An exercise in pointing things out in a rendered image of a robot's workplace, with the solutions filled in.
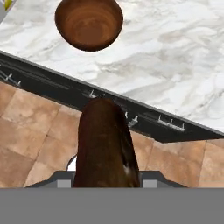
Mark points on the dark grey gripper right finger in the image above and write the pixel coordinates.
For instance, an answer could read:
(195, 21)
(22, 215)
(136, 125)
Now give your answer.
(150, 178)

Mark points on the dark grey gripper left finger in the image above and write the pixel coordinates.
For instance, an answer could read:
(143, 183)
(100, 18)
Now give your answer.
(62, 178)

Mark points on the dark counter cabinet fronts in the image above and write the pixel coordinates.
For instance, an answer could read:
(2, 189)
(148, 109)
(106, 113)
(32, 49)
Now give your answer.
(58, 84)

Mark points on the brown wooden bowl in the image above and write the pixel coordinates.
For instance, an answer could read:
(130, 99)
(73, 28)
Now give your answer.
(89, 24)

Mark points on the grey sink basin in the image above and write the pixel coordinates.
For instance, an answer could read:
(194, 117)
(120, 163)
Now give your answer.
(3, 13)

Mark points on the yellow lemon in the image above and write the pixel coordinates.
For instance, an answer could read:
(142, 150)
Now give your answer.
(7, 3)

